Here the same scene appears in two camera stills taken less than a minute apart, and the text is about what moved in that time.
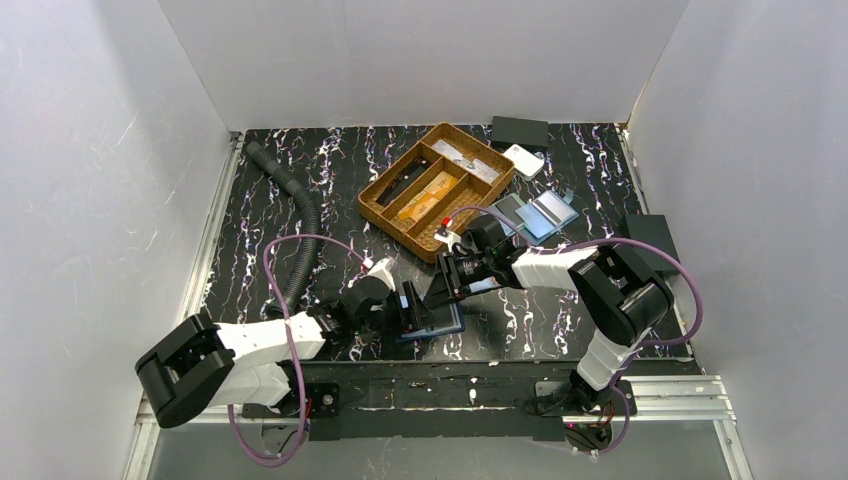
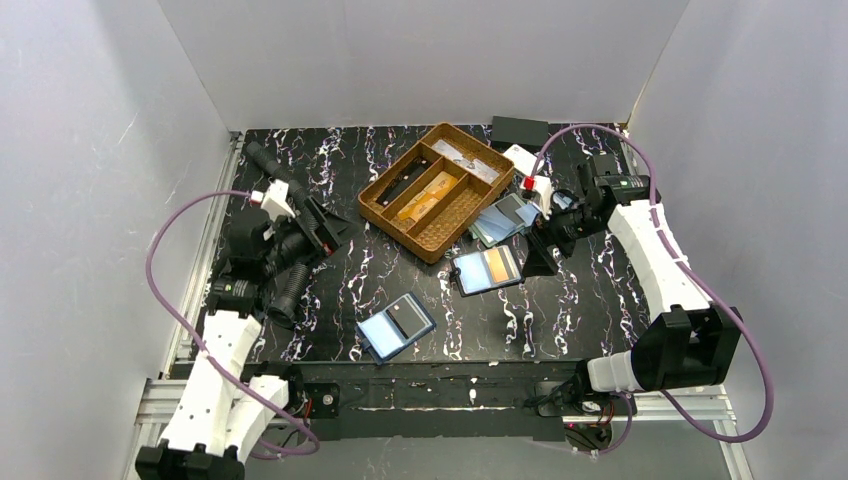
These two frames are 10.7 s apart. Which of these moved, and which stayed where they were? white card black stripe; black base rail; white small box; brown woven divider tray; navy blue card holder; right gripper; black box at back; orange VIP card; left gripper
Moved: navy blue card holder; left gripper; right gripper
Stayed: white small box; brown woven divider tray; orange VIP card; black base rail; white card black stripe; black box at back
